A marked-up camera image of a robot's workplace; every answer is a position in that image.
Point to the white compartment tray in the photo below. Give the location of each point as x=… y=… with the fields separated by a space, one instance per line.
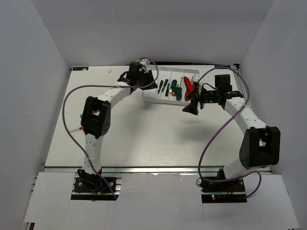
x=172 y=74

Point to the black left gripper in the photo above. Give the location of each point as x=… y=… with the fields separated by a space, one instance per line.
x=148 y=76

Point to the aluminium rail frame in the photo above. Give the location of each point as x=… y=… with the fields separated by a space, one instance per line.
x=154 y=149

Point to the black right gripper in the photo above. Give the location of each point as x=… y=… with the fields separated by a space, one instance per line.
x=191 y=108

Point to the black green precision screwdriver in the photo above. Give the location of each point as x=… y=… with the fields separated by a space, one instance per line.
x=167 y=88

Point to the blue table label left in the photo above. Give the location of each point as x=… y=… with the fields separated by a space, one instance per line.
x=80 y=68

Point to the red curved utility knife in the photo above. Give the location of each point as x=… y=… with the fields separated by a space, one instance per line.
x=189 y=88

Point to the red handled thin screwdriver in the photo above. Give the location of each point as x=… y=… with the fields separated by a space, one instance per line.
x=75 y=130

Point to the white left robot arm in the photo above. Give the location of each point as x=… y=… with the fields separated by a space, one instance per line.
x=96 y=117

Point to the small black precision screwdriver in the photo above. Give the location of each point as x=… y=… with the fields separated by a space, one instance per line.
x=159 y=88

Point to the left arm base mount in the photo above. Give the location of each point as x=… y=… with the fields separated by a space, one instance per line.
x=91 y=187

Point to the long green screwdriver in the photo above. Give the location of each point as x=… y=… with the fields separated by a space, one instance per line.
x=179 y=91

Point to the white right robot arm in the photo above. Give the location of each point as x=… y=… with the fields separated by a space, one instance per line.
x=260 y=146

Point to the stubby green orange screwdriver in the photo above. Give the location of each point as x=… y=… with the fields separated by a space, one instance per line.
x=173 y=88

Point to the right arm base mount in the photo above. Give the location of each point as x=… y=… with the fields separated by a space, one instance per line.
x=226 y=192

